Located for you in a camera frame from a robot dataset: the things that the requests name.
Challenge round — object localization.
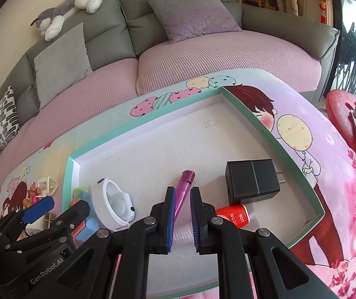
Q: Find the brown pink toy bear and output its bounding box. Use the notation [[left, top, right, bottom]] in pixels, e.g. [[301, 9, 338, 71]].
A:
[[22, 182, 43, 208]]

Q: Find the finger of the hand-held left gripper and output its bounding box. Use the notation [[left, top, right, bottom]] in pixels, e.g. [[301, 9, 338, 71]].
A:
[[0, 196, 55, 243], [5, 201, 92, 253]]

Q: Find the black and white patterned pillow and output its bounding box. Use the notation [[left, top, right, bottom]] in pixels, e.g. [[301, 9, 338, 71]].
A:
[[0, 85, 21, 150]]

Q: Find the white puppy-shaped cup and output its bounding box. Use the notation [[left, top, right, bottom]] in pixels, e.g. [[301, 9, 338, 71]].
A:
[[89, 177, 136, 231]]

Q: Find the lilac knit sofa cover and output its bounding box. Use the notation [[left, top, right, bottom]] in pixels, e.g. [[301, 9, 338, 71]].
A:
[[0, 31, 322, 194]]

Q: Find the pink translucent tube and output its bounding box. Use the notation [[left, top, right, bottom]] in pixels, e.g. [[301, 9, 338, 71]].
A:
[[174, 170, 195, 245]]

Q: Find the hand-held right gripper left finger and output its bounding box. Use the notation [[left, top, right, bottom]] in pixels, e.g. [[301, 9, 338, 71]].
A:
[[58, 186, 177, 299]]

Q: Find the white hair clip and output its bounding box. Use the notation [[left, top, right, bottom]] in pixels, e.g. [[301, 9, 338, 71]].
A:
[[37, 176, 60, 195]]

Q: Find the red plastic stool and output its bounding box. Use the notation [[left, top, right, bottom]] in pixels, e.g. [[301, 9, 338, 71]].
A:
[[326, 89, 356, 170]]

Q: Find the black metal rack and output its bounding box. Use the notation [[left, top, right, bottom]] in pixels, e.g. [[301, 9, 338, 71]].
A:
[[335, 22, 356, 95]]

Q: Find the grey sofa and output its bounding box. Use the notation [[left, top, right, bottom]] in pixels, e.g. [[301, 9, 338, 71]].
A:
[[0, 0, 341, 208]]

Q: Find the teal cardboard box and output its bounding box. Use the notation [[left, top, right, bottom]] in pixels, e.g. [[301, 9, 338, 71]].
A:
[[62, 85, 326, 298]]

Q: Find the lilac grey pillow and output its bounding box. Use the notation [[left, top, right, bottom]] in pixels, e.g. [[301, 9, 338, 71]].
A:
[[144, 0, 243, 45]]

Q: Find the grey white plush dog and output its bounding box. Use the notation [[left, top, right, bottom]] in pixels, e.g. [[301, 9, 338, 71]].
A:
[[30, 0, 103, 42]]

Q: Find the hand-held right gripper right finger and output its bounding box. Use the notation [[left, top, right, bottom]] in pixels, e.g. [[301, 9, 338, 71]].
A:
[[190, 186, 320, 299]]

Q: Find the black power adapter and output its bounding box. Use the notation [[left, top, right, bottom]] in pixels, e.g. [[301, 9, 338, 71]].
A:
[[225, 159, 285, 206]]

